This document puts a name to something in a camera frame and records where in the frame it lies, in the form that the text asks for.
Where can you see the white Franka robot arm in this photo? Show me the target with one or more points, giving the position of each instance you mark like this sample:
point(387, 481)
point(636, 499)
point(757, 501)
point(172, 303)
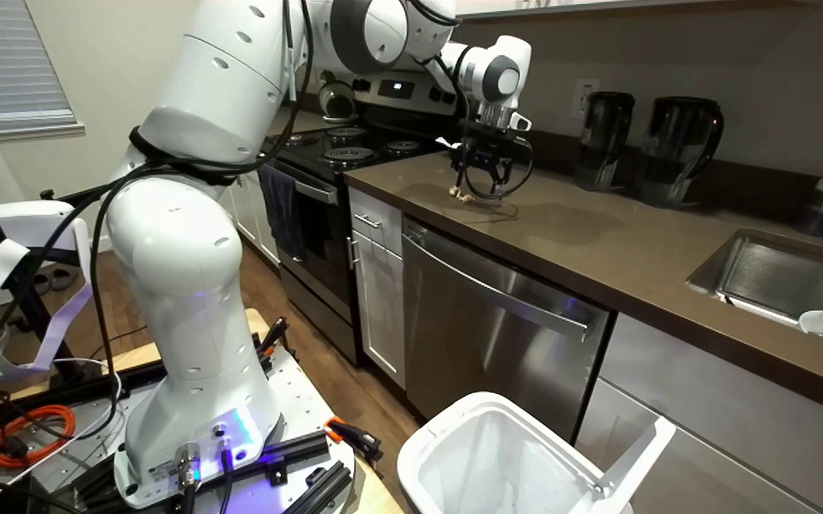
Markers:
point(183, 286)

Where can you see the orange black clamp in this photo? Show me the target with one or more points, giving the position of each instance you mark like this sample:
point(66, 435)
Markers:
point(356, 439)
point(272, 338)

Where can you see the stainless steel sink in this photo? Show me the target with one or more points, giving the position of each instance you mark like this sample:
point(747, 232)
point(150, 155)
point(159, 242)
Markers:
point(783, 276)

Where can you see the dark water filter pitcher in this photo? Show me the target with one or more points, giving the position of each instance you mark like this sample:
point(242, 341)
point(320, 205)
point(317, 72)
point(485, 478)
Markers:
point(603, 144)

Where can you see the black aluminium rail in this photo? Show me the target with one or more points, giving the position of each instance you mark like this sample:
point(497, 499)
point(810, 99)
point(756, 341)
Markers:
point(320, 488)
point(299, 448)

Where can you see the black oven range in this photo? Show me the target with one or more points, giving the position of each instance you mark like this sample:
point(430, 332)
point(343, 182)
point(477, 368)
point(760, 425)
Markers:
point(320, 239)

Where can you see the steel kettle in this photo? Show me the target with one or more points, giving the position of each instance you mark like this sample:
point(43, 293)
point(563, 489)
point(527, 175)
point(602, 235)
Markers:
point(337, 101)

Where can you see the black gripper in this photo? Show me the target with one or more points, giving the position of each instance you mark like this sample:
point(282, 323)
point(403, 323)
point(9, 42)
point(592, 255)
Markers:
point(496, 152)

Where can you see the stainless steel dishwasher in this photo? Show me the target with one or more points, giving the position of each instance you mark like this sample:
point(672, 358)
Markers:
point(487, 361)

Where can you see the garlic clove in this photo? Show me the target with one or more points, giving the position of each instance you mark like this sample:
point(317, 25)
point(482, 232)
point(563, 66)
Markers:
point(456, 195)

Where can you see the wall cabinet over counter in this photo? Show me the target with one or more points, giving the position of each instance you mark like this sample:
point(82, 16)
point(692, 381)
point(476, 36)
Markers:
point(620, 5)

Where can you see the white chair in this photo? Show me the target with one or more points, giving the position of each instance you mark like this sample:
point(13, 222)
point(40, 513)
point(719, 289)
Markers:
point(29, 218)

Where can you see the dark hanging dish towel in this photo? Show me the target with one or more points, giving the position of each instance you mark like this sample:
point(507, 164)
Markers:
point(283, 211)

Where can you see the white window blinds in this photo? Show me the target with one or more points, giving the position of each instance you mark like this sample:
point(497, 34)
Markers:
point(2, 66)

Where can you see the black coffee maker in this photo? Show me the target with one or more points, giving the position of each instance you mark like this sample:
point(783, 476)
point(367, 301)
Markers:
point(679, 152)

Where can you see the white perforated robot table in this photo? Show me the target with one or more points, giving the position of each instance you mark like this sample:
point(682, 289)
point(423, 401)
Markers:
point(300, 389)

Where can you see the white bin liner bag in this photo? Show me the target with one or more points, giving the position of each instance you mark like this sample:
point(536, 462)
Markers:
point(497, 472)

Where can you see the grey sink base cabinet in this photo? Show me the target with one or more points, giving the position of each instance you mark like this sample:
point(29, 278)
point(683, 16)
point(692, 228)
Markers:
point(745, 439)

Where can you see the white plastic trash bin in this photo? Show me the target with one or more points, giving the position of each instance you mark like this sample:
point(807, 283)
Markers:
point(487, 458)

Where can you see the narrow grey base cabinet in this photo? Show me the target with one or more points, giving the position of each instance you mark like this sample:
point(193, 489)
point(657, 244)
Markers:
point(377, 303)

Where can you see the white wall outlet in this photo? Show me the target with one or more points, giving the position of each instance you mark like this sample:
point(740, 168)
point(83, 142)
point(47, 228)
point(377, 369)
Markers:
point(583, 99)

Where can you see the white base cabinets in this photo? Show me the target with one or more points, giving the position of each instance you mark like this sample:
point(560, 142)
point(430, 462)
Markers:
point(250, 215)

